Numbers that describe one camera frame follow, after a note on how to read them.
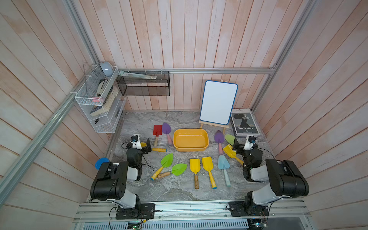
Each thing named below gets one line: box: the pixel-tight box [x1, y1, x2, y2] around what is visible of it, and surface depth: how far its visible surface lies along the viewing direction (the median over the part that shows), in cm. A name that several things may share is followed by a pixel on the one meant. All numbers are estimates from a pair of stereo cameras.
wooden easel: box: [198, 120, 230, 135], surface depth 105 cm
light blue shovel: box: [218, 154, 231, 187], surface depth 91 cm
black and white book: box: [230, 108, 261, 138], surface depth 109 cm
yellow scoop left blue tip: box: [140, 141, 168, 153], surface depth 97 cm
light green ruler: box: [118, 70, 158, 80], surface depth 93 cm
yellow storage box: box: [172, 128, 210, 152], surface depth 103 cm
